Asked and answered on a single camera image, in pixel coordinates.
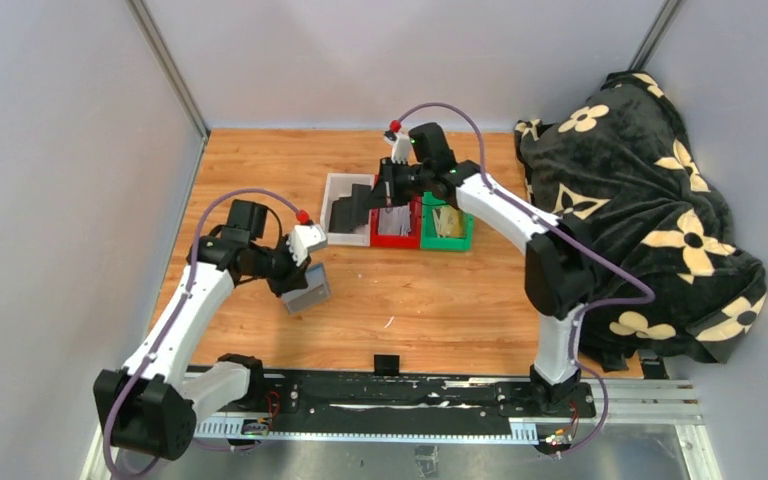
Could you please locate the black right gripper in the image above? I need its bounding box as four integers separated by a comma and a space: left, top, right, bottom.
364, 157, 433, 210

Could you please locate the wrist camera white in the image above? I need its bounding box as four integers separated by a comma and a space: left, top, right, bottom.
286, 223, 328, 266
383, 130, 412, 165

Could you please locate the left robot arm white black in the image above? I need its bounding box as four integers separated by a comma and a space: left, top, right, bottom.
93, 200, 327, 463

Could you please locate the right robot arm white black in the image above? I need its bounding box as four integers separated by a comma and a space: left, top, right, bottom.
365, 121, 596, 418

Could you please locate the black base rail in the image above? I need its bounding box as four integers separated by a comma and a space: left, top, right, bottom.
197, 369, 599, 446

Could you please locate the green plastic bin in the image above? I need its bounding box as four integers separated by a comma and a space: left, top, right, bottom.
420, 193, 474, 252

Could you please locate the white plastic bin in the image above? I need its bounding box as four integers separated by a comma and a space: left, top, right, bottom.
320, 173, 375, 247

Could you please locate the black floral blanket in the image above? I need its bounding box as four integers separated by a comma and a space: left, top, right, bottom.
514, 70, 767, 371

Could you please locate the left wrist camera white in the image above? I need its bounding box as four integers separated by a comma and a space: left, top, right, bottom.
286, 223, 328, 266

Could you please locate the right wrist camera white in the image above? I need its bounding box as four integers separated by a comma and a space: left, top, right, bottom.
383, 130, 412, 165

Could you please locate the left aluminium frame post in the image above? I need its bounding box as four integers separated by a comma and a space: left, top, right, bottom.
125, 0, 210, 143

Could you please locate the white cards stack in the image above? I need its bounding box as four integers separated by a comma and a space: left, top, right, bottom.
377, 205, 413, 237

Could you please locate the right aluminium frame post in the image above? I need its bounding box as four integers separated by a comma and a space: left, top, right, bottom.
628, 0, 685, 70

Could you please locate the aluminium frame post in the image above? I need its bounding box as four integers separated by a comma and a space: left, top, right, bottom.
628, 0, 685, 70
125, 0, 210, 143

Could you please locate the red plastic bin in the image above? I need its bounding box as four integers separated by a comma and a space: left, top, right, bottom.
370, 198, 422, 249

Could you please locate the blue card holder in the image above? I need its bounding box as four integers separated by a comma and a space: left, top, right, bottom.
280, 263, 331, 315

